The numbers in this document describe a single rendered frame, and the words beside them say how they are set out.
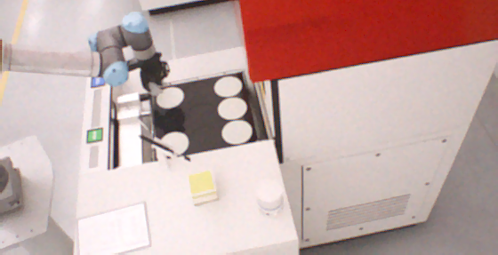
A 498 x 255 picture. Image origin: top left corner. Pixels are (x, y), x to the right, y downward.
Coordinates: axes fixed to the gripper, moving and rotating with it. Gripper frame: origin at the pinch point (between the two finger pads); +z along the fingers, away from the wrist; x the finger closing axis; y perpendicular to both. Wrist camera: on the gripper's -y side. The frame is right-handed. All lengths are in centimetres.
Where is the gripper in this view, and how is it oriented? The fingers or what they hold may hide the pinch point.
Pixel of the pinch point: (154, 92)
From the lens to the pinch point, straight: 172.7
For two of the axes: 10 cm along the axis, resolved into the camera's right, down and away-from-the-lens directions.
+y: 9.5, 1.7, -2.7
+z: 1.0, 6.4, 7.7
